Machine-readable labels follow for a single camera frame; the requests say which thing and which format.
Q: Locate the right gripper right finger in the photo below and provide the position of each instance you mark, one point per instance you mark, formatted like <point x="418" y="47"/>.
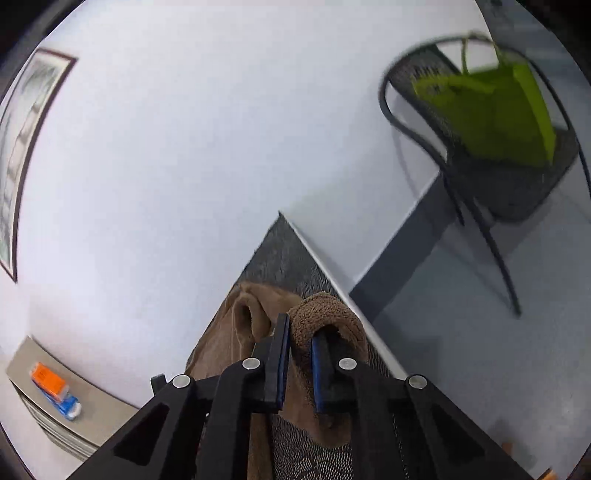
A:
<point x="401" y="429"/>

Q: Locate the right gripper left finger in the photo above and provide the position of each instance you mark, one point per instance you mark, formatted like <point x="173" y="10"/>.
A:
<point x="194" y="429"/>

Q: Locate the brown fleece garment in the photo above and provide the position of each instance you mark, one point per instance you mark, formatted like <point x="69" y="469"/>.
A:
<point x="300" y="350"/>

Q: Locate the beige cabinet door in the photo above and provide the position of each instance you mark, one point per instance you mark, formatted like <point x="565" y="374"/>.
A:
<point x="82" y="418"/>

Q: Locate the orange box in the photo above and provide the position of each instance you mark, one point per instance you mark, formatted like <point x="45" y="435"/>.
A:
<point x="49" y="382"/>

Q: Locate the black patterned table cloth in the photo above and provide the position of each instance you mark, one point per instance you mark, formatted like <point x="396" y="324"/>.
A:
<point x="282" y="277"/>

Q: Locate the black mesh chair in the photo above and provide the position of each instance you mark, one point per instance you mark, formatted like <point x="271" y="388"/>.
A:
<point x="510" y="193"/>

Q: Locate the green paper bag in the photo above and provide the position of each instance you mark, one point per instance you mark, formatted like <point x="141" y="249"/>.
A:
<point x="499" y="113"/>

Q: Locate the framed landscape painting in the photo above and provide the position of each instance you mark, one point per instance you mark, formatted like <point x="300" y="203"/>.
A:
<point x="26" y="107"/>

